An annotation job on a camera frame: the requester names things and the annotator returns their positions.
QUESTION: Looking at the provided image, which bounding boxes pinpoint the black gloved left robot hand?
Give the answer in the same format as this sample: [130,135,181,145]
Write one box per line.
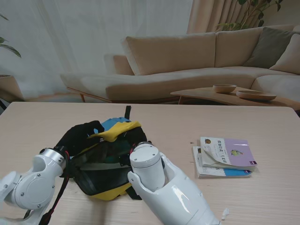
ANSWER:
[55,120,105,157]

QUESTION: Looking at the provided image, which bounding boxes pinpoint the blue and yellow school bag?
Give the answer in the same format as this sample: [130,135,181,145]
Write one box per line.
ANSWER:
[55,105,153,202]

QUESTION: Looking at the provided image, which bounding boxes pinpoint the purple and white cover book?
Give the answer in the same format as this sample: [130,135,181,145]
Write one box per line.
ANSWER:
[200,136,258,172]

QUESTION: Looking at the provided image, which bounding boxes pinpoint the beige plant pot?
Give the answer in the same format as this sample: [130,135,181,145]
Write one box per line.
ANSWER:
[0,75,24,102]

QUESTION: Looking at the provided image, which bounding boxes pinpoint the white sheer curtain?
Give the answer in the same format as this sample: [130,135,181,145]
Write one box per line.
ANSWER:
[0,0,195,102]

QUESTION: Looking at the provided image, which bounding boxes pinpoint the green plant with long leaves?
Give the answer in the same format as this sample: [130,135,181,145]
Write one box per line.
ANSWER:
[0,14,22,59]

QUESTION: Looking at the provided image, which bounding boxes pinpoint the beige corner sofa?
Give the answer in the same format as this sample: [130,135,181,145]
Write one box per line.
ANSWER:
[60,24,300,104]

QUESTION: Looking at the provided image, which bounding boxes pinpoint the low wooden coffee table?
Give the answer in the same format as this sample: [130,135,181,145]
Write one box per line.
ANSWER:
[170,86,300,111]

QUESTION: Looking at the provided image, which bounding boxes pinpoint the small deep wooden bowl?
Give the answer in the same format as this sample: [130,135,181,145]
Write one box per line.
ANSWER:
[212,84,238,94]

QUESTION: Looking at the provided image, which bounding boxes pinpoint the blue and white cover book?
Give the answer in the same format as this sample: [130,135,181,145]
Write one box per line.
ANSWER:
[193,145,253,180]

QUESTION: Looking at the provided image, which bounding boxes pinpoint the small white paper scrap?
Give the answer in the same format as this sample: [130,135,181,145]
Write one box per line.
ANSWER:
[221,207,231,221]

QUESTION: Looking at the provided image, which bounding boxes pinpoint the beige pleated curtain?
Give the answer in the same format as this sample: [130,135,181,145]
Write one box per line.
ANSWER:
[187,0,265,35]

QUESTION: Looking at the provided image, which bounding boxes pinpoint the wide shallow wooden dish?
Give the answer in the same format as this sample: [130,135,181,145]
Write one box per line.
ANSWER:
[235,90,278,102]

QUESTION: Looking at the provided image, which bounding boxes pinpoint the grey sofa cushion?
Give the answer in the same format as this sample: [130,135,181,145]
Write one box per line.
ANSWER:
[245,27,300,69]

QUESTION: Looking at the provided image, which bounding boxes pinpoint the tall green leafy plant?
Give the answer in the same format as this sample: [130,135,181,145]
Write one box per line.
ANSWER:
[217,0,284,31]

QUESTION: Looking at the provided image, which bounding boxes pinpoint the beige sofa cushion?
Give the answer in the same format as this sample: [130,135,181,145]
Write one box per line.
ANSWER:
[269,34,300,75]

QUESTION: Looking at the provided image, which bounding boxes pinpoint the red black left arm cable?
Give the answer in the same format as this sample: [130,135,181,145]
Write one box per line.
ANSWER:
[40,151,72,225]

